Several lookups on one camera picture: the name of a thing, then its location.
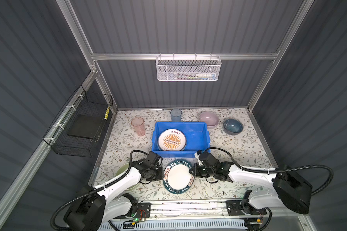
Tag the green rimmed white plate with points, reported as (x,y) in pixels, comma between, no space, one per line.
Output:
(177,178)

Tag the blue plastic cup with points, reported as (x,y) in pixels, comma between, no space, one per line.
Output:
(176,115)

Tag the pink ceramic bowl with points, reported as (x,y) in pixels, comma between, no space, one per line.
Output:
(209,118)

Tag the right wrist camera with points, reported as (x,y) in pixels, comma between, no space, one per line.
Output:
(206,159)

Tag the black pad in basket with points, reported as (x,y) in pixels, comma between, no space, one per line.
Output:
(85,126)

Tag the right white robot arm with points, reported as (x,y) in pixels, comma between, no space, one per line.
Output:
(287,189)

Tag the black wire basket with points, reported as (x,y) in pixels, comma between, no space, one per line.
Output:
(85,103)

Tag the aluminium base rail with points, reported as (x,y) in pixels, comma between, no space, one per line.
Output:
(191,215)

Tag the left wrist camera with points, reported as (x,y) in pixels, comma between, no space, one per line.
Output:
(154,159)

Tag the pink plastic cup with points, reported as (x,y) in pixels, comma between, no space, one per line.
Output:
(139,126)

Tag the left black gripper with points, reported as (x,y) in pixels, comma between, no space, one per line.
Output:
(161,175)

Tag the white wire mesh basket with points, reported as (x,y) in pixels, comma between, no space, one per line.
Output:
(185,67)

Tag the white plate orange sun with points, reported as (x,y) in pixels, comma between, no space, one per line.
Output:
(172,140)

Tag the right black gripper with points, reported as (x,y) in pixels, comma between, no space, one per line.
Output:
(195,172)

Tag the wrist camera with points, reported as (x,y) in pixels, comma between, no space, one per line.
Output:
(154,159)
(206,159)

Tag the light green bowl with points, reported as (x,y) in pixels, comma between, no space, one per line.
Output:
(121,170)

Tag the blue plastic bin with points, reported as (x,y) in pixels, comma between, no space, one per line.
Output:
(196,133)

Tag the dark blue ceramic bowl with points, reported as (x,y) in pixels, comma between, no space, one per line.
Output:
(232,126)

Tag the white tube in basket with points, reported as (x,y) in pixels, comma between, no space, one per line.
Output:
(206,75)

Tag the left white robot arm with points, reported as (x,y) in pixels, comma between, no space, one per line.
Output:
(112,190)

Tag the yellow tag on basket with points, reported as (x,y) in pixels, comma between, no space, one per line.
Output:
(107,113)

